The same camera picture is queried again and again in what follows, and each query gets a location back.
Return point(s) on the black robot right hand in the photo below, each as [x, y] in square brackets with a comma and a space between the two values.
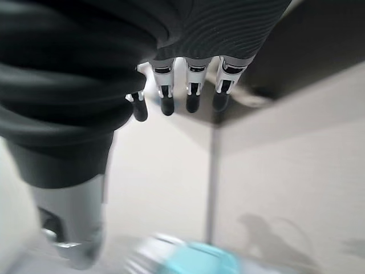
[85, 71]

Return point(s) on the light blue waste bin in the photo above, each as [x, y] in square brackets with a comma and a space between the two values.
[205, 257]

